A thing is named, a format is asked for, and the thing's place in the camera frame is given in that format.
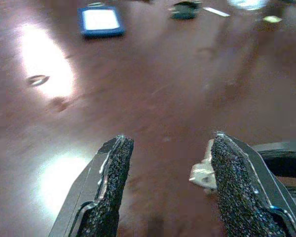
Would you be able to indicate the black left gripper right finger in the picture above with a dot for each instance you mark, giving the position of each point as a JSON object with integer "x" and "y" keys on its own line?
{"x": 236, "y": 187}

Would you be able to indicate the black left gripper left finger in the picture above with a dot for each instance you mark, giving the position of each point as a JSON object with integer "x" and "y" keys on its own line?
{"x": 108, "y": 177}

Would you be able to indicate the yellow-green small tag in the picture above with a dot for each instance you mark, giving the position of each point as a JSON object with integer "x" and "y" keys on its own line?
{"x": 272, "y": 19}

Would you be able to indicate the white flat strip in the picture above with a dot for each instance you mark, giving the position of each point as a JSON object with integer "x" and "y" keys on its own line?
{"x": 217, "y": 11}

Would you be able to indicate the dark green key fob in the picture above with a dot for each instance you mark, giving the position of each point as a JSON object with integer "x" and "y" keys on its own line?
{"x": 185, "y": 11}

